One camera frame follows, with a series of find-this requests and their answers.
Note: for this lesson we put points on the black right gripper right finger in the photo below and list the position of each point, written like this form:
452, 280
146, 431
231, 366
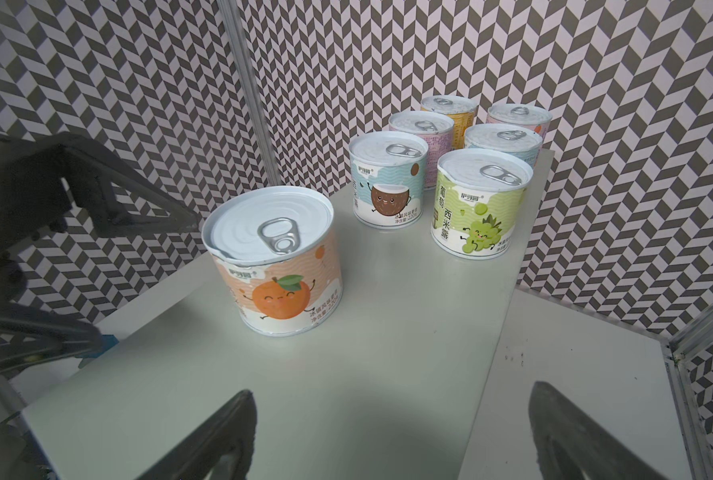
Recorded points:
572, 445

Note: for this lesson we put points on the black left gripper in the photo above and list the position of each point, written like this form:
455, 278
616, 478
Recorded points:
33, 202

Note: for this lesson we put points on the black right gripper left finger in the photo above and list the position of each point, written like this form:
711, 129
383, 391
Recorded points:
220, 448

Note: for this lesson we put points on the orange labelled can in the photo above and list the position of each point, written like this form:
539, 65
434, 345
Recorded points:
276, 249

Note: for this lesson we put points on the green labelled front can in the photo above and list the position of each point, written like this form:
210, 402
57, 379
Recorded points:
478, 198

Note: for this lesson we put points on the pink labelled can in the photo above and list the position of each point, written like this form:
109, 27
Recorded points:
531, 117

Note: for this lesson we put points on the pink can sideways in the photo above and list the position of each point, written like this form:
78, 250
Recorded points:
435, 128

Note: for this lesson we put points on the yellow labelled can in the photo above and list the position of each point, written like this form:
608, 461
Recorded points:
463, 111

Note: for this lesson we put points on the white metal cabinet counter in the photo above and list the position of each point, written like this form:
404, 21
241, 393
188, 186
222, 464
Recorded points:
388, 387

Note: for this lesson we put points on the blue toy block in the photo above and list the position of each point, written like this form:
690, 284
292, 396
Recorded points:
108, 342

